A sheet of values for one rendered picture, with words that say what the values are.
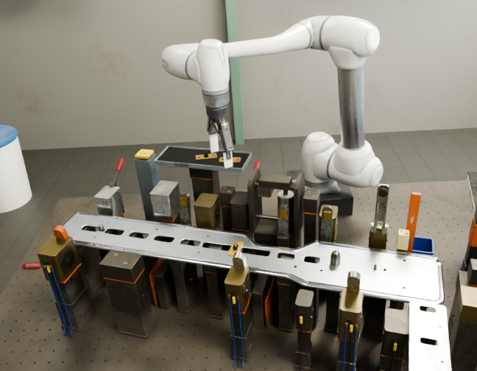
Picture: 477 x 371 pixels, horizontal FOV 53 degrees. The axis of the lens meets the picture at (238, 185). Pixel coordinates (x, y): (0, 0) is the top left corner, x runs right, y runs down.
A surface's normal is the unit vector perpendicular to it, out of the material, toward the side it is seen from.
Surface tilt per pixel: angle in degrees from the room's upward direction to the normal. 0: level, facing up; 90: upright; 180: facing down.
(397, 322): 0
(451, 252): 0
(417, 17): 90
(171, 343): 0
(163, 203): 90
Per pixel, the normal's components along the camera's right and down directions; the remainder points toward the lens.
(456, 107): -0.01, 0.51
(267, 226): -0.06, -0.86
